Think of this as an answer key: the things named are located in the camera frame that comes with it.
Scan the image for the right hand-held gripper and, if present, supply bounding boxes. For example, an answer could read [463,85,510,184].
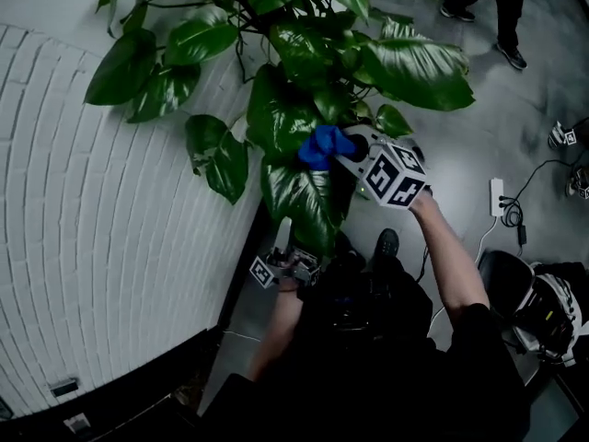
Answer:
[332,123,433,211]

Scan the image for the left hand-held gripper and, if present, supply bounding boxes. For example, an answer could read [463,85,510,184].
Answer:
[249,215,322,291]

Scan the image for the blue cloth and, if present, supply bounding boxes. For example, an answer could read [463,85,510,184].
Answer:
[297,125,355,172]

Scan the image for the green leafy plant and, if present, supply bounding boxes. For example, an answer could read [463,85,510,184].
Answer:
[82,0,476,257]

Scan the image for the person's right forearm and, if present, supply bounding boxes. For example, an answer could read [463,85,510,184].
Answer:
[408,191,490,326]

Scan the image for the person's left forearm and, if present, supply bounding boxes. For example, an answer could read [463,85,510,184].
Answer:
[248,287,305,381]

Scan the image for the person's black shoe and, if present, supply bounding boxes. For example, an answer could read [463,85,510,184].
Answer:
[375,227,400,262]

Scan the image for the person's black trousers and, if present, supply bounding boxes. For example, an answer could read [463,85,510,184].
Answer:
[298,241,433,349]

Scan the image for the white power strip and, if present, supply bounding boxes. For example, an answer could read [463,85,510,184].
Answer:
[490,177,506,218]

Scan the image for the person's black top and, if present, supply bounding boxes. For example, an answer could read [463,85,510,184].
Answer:
[202,301,530,442]

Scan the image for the dark moulded chair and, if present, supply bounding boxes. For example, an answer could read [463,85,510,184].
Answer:
[478,249,537,321]

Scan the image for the black skirting board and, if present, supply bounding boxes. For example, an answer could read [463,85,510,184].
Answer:
[0,195,277,442]

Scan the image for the black plugged cable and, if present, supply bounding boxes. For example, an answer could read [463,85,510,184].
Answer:
[499,157,576,248]

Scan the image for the dark wall outlet plate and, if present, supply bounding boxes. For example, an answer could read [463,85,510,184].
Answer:
[49,378,78,399]

